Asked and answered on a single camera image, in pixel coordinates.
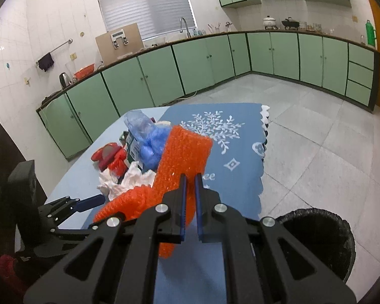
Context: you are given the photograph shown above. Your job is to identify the red paper cup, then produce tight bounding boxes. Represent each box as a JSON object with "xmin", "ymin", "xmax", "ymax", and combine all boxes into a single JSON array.
[{"xmin": 91, "ymin": 142, "xmax": 122, "ymax": 172}]

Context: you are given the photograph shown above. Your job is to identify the white tissue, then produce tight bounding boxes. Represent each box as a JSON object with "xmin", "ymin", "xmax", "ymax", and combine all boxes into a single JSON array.
[{"xmin": 97, "ymin": 161, "xmax": 156, "ymax": 201}]

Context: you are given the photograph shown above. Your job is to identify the green printed carton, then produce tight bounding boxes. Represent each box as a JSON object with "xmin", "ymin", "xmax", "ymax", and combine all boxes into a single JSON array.
[{"xmin": 120, "ymin": 131, "xmax": 143, "ymax": 169}]

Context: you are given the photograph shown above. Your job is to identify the blue plastic bag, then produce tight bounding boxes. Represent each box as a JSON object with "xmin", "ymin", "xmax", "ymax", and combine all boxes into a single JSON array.
[{"xmin": 123, "ymin": 110, "xmax": 172, "ymax": 172}]

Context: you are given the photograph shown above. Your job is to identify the orange foam net sleeve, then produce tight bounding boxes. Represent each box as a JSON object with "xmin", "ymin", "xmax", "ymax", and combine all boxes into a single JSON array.
[{"xmin": 151, "ymin": 125, "xmax": 214, "ymax": 259}]

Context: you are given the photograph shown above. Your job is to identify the red plastic bag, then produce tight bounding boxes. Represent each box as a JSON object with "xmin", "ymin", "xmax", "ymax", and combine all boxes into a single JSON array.
[{"xmin": 108, "ymin": 148, "xmax": 128, "ymax": 178}]

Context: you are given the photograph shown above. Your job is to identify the black trash bin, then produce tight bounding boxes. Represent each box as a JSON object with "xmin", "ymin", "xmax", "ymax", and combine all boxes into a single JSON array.
[{"xmin": 276, "ymin": 208, "xmax": 356, "ymax": 282}]

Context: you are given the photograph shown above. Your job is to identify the green lower kitchen cabinets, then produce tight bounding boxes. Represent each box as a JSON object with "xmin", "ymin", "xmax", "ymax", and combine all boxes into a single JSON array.
[{"xmin": 37, "ymin": 30, "xmax": 380, "ymax": 159}]

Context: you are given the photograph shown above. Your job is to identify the blue patterned tablecloth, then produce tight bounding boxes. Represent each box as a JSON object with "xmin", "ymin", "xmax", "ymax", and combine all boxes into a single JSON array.
[{"xmin": 46, "ymin": 102, "xmax": 271, "ymax": 304}]

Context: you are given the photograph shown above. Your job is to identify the steel electric kettle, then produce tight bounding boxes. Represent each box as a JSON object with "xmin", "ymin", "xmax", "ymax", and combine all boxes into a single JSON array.
[{"xmin": 59, "ymin": 72, "xmax": 72, "ymax": 89}]

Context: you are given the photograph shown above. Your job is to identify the orange plastic basin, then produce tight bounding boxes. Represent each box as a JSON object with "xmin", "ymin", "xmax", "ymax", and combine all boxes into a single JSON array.
[{"xmin": 74, "ymin": 64, "xmax": 94, "ymax": 81}]

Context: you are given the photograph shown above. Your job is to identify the brown cardboard box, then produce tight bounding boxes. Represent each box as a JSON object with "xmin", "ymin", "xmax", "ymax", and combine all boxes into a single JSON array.
[{"xmin": 95, "ymin": 23, "xmax": 144, "ymax": 65}]

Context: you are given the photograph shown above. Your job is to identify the chrome sink faucet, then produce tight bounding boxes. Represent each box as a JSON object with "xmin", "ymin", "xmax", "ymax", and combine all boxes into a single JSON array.
[{"xmin": 179, "ymin": 17, "xmax": 191, "ymax": 39}]

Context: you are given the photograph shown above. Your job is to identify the window with white blinds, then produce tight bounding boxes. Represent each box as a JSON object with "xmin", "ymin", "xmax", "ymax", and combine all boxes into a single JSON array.
[{"xmin": 98, "ymin": 0, "xmax": 196, "ymax": 39}]

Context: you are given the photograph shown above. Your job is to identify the white cooking pot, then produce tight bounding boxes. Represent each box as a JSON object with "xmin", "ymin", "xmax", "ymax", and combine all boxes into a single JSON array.
[{"xmin": 263, "ymin": 16, "xmax": 278, "ymax": 30}]

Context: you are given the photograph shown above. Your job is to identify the black wok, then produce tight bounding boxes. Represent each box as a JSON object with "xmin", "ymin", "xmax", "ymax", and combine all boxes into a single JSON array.
[{"xmin": 281, "ymin": 17, "xmax": 300, "ymax": 30}]

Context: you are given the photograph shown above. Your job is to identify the green thermos bottle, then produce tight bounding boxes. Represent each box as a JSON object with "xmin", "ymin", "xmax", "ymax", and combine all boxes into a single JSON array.
[{"xmin": 365, "ymin": 20, "xmax": 375, "ymax": 47}]

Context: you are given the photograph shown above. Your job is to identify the dark cloth on rail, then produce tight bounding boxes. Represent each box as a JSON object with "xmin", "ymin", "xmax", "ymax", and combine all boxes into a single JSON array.
[{"xmin": 37, "ymin": 52, "xmax": 54, "ymax": 72}]

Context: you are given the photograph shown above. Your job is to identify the metal towel rail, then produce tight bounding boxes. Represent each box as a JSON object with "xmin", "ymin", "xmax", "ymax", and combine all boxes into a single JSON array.
[{"xmin": 35, "ymin": 38, "xmax": 73, "ymax": 66}]

